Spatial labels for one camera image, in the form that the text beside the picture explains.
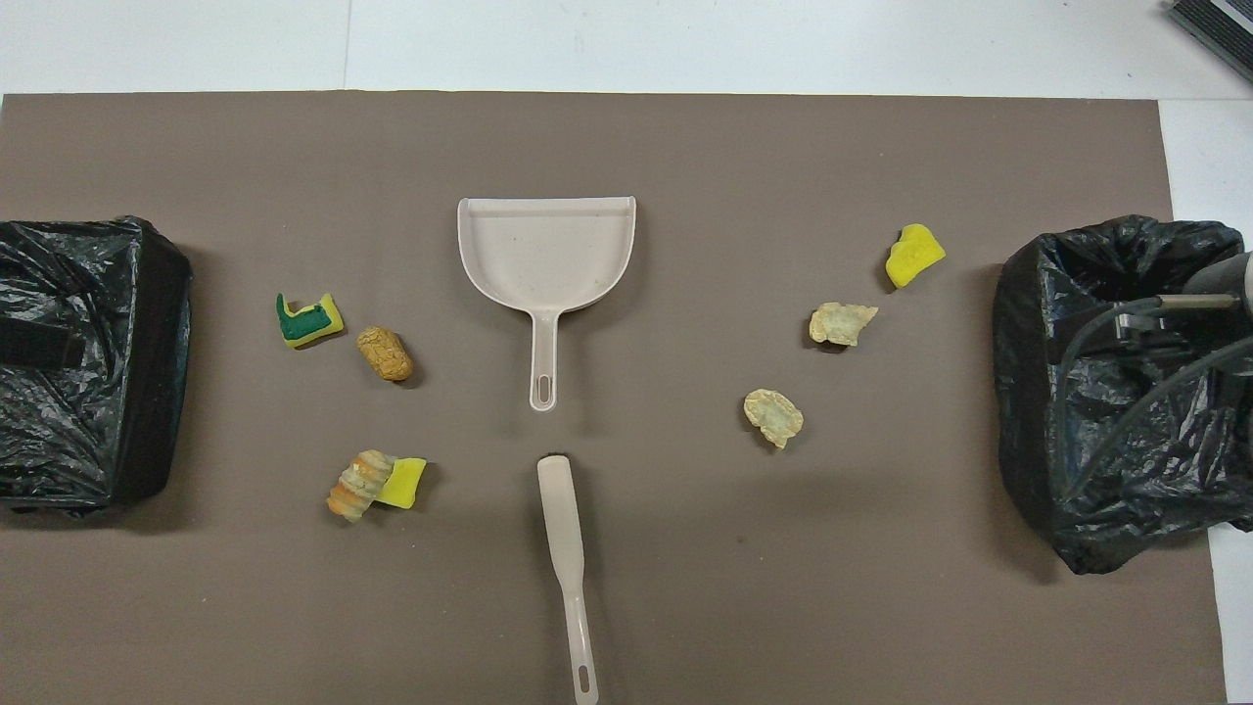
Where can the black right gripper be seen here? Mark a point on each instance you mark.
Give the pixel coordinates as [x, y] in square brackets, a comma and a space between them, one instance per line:
[1199, 302]

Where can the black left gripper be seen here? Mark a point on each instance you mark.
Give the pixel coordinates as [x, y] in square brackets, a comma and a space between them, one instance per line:
[39, 343]

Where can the green and yellow sponge piece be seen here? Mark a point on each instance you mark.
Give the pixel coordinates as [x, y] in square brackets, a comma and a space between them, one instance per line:
[313, 323]

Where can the yellow sponge chunk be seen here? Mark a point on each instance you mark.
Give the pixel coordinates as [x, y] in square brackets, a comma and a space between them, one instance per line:
[912, 257]

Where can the brown bread roll toy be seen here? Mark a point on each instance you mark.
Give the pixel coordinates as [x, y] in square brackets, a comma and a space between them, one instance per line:
[385, 354]

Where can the striped orange beige foam roll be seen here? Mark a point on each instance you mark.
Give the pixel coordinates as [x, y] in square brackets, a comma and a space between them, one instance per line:
[357, 487]

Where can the rounded beige scrap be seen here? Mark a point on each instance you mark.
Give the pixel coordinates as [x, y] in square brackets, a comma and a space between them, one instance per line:
[773, 416]

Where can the beige plastic dustpan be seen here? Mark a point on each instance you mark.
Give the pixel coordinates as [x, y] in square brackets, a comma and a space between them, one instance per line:
[548, 255]

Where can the beige hand brush black bristles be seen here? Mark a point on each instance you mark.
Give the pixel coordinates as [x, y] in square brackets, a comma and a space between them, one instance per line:
[563, 529]

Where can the black plastic bag bin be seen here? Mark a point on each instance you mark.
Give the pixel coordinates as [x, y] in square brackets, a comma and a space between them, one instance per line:
[108, 411]
[1126, 509]

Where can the dark grey striped object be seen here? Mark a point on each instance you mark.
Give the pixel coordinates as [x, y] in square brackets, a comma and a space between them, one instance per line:
[1224, 24]

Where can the brown table mat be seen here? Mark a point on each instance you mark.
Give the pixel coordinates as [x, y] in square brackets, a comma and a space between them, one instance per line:
[294, 587]

